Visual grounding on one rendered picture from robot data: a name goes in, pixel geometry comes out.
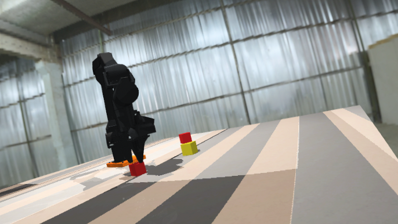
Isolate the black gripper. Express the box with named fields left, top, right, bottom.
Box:
left=106, top=107, right=156, bottom=163

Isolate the yellow cube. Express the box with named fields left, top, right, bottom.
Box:
left=180, top=141, right=198, bottom=156

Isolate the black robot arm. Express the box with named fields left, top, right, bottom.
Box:
left=92, top=52, right=154, bottom=163

